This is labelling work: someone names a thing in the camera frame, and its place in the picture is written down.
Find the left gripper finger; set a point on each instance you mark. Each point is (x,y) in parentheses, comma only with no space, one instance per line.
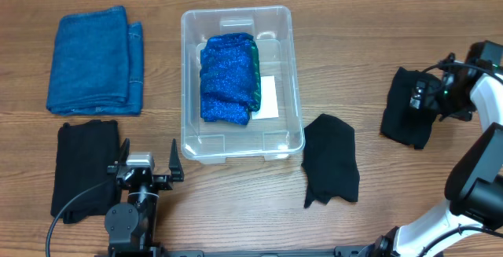
(123,152)
(175,165)

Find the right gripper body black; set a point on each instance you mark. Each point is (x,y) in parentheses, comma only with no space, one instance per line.
(426,97)

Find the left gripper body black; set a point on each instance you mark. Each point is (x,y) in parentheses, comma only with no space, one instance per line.
(162,184)

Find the black cloth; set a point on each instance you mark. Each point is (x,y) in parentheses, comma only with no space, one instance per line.
(329,161)
(82,186)
(402,122)

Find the clear plastic container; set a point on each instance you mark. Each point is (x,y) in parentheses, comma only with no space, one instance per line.
(272,139)

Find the blue sparkly cloth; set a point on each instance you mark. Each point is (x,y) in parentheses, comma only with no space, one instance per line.
(230,80)

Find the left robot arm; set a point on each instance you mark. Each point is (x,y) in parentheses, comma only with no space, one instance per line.
(131,224)

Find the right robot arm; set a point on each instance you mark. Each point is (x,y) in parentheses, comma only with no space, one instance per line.
(473,190)

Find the folded blue denim cloth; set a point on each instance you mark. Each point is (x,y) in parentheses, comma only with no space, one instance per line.
(98,65)

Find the white paper label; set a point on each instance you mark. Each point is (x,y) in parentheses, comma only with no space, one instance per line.
(269,106)

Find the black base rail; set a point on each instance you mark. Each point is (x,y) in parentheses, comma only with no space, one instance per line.
(339,251)

